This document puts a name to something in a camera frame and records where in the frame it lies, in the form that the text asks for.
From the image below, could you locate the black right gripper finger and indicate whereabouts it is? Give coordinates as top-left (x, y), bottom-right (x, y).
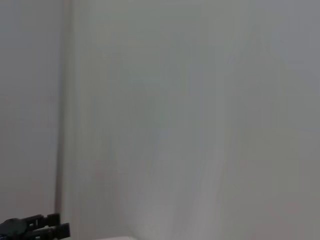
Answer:
top-left (0, 212), bottom-right (71, 240)

